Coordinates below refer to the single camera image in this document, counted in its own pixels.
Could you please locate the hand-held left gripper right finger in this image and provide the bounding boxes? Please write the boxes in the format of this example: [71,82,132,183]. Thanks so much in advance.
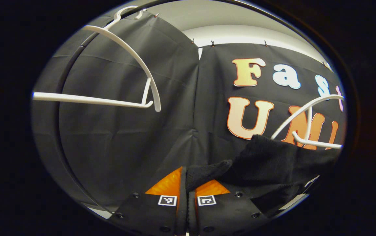
[188,179,271,236]

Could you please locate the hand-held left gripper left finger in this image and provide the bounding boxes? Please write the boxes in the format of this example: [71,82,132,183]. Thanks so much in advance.
[115,166,189,236]

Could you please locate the black knitted garment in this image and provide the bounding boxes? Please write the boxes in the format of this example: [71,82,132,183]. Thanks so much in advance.
[186,134,341,218]

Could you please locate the white plastic hanger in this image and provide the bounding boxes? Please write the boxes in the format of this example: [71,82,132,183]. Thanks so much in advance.
[32,5,162,113]
[270,94,345,150]

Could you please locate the black clothes rack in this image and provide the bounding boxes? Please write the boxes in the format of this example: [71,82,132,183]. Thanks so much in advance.
[56,6,149,213]

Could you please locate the black backdrop cloth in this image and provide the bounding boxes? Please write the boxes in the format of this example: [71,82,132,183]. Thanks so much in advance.
[32,11,346,213]

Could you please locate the row of black cloth clips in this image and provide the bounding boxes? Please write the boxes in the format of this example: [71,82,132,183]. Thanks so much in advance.
[155,12,325,65]

